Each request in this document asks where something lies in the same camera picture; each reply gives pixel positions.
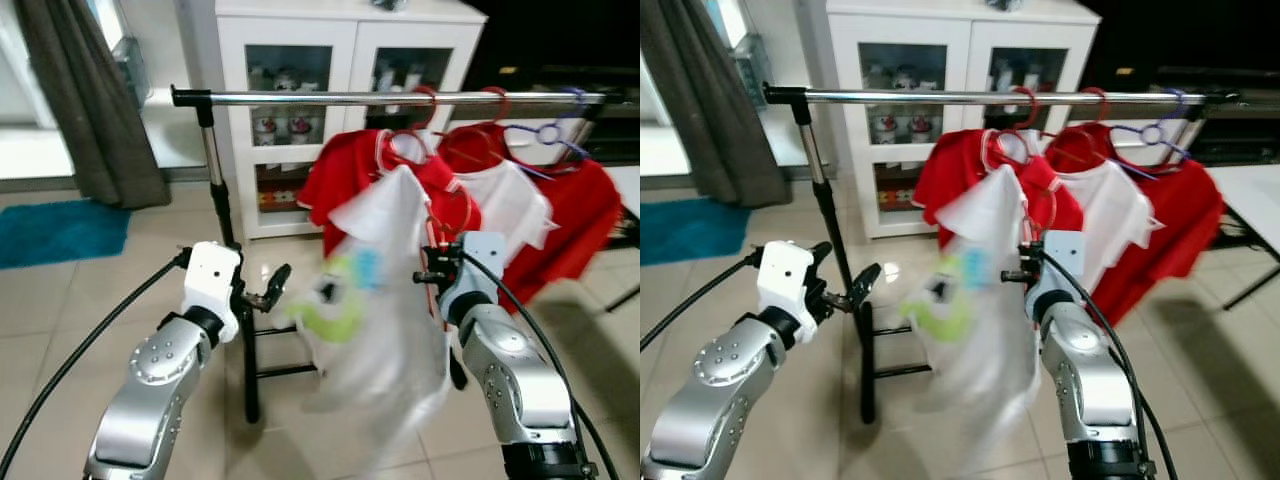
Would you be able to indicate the white T-shirt green print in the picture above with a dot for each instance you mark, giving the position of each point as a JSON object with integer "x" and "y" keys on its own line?
{"x": 985, "y": 330}
{"x": 380, "y": 330}

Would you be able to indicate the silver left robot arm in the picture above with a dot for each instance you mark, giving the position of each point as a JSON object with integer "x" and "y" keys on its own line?
{"x": 160, "y": 390}
{"x": 730, "y": 400}

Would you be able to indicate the purple clothes hanger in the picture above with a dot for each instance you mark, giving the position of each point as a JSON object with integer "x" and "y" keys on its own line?
{"x": 537, "y": 133}
{"x": 1143, "y": 133}

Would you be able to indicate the black clothes rack base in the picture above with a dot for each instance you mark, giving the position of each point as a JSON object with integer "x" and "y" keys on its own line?
{"x": 285, "y": 372}
{"x": 900, "y": 372}

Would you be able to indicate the plain white T-shirt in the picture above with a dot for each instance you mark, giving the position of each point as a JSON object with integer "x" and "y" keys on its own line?
{"x": 1110, "y": 210}
{"x": 510, "y": 200}

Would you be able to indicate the red polo shirt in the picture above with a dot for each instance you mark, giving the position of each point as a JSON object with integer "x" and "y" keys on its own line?
{"x": 955, "y": 170}
{"x": 345, "y": 170}

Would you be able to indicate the teal floor mat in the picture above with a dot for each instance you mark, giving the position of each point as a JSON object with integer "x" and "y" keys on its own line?
{"x": 690, "y": 230}
{"x": 60, "y": 232}

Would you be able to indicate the red T-shirt white print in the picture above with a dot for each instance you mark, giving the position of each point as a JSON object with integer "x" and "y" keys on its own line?
{"x": 1185, "y": 220}
{"x": 580, "y": 220}

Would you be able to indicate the grey curtain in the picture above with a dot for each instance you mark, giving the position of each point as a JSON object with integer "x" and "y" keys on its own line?
{"x": 90, "y": 100}
{"x": 710, "y": 100}

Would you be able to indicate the white table black legs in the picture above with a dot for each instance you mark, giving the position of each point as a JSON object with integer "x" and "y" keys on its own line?
{"x": 1250, "y": 200}
{"x": 622, "y": 185}

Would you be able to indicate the white glass-door cabinet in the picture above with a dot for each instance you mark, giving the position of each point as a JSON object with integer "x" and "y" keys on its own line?
{"x": 355, "y": 60}
{"x": 965, "y": 60}

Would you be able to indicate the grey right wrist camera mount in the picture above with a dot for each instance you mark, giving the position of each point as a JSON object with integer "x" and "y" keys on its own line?
{"x": 480, "y": 255}
{"x": 1062, "y": 250}

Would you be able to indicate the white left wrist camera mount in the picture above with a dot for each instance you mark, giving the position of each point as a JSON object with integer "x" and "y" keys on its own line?
{"x": 788, "y": 280}
{"x": 212, "y": 280}

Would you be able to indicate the black clothes rack post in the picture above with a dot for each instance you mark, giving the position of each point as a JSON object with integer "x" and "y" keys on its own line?
{"x": 216, "y": 180}
{"x": 817, "y": 180}

